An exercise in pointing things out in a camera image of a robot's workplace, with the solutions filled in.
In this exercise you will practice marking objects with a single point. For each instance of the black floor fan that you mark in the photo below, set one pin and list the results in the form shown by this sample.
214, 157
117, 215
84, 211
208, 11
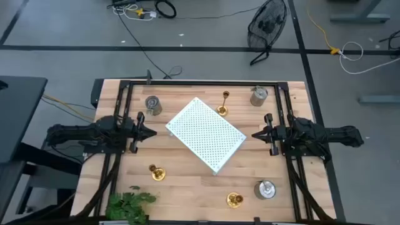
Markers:
265, 25

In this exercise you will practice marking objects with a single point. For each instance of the green leafy plant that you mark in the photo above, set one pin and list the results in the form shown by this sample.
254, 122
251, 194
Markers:
125, 204

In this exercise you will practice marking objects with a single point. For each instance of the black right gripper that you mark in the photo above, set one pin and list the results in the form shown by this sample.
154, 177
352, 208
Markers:
275, 134

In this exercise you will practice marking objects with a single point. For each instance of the black upright post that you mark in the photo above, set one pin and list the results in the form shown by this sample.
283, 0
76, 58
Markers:
149, 78

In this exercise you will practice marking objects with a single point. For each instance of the black aluminium table frame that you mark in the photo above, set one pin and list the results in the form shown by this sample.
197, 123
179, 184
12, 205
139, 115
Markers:
203, 83

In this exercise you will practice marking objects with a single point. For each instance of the black side panel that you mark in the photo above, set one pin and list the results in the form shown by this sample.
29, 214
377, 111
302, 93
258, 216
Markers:
97, 92

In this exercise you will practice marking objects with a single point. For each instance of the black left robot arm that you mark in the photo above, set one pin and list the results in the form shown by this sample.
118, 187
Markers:
78, 132

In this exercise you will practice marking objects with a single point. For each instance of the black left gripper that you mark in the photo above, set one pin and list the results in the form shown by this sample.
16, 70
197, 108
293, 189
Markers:
137, 132

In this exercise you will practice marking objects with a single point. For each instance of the grey desk foot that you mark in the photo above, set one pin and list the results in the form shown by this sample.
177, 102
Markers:
359, 18
378, 99

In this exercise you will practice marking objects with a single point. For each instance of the brass candlestick holder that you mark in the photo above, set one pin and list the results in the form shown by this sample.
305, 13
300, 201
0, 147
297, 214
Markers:
158, 174
222, 110
233, 200

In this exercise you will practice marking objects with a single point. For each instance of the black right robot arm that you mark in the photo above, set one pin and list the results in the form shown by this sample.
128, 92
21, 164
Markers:
328, 134

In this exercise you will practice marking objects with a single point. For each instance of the silver metal tin candle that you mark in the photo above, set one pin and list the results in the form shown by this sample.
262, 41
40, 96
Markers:
153, 104
265, 189
258, 97

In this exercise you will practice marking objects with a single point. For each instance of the dark grey desk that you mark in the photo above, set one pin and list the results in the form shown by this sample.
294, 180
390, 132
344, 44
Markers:
18, 109

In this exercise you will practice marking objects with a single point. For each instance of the white perforated metal shelf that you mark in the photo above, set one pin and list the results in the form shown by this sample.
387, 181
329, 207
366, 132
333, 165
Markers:
203, 131

